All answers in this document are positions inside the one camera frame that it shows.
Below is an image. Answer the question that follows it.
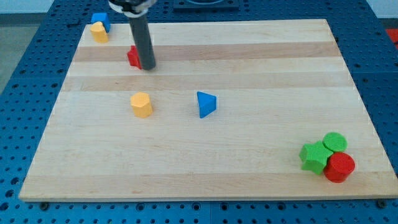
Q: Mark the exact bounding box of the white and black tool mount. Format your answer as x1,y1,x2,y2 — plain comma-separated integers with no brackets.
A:
108,0,157,17

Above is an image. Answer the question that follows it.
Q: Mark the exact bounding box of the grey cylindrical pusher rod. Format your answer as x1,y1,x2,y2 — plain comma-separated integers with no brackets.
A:
129,14,156,70

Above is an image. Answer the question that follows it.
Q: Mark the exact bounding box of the yellow hexagon block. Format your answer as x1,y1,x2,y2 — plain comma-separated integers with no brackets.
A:
130,92,153,118

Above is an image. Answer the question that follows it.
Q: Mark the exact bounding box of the wooden board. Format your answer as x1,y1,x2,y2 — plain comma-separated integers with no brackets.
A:
19,19,397,202

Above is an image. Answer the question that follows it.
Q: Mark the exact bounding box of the red block behind pusher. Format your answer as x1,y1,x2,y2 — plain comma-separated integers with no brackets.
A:
127,45,142,70

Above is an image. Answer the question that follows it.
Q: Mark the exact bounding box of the blue cube block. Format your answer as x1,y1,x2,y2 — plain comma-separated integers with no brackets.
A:
90,12,111,33

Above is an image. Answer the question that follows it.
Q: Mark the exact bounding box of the yellow rounded block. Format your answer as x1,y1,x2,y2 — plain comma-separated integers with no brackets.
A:
90,21,109,44

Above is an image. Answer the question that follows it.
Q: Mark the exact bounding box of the blue triangle block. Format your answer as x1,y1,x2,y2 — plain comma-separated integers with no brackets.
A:
197,91,217,118

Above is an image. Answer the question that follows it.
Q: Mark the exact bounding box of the green star block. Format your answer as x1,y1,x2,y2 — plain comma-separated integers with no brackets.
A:
298,141,333,175

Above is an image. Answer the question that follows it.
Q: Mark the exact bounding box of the green cylinder block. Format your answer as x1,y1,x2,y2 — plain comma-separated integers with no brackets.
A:
322,132,348,152

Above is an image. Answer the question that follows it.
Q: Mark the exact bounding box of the red cylinder block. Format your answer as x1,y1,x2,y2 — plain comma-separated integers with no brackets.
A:
323,152,356,183

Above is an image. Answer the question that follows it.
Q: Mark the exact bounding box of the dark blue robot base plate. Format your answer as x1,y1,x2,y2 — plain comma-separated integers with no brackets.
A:
173,0,241,12

